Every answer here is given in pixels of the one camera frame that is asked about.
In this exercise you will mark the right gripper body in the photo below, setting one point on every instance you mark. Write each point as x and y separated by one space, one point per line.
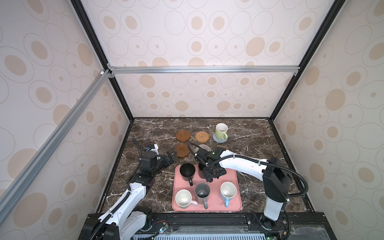
209 174

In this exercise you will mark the multicolour woven coaster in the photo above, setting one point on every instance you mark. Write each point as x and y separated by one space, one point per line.
205 147

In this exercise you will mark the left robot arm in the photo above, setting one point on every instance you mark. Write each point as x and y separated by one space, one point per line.
124 219

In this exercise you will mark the blue woven coaster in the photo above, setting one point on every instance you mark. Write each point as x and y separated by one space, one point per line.
221 139

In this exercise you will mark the white mug blue handle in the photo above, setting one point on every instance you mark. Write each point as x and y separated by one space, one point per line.
227 192

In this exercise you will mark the grey mug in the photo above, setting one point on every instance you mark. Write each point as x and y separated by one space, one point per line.
202 191

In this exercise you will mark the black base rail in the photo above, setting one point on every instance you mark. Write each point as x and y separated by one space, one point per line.
234 226

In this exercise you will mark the pink plastic tray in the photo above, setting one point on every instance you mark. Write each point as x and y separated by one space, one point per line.
215 202

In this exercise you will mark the black mug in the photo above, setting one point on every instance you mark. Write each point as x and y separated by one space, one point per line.
187 172
201 172

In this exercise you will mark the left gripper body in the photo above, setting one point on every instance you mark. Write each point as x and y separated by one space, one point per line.
159 165

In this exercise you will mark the cork paw coaster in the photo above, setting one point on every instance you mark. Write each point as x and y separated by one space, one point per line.
223 147

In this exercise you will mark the white mug pink handle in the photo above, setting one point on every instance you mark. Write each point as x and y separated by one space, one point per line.
184 199

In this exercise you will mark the woven rattan coaster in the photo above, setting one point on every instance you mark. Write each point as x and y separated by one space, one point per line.
202 137

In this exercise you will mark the horizontal aluminium frame bar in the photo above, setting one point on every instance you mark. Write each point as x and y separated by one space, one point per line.
205 69

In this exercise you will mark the brown wooden coaster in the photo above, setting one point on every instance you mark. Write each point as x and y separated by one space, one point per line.
182 150
183 136

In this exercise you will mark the green mug white inside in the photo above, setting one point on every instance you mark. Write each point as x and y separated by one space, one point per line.
221 128

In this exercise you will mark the left aluminium frame bar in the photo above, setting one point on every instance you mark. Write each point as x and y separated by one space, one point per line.
19 186

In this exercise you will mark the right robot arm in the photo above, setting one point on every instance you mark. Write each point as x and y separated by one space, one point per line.
280 183

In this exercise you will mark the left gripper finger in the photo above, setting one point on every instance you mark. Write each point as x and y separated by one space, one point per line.
168 162
171 156

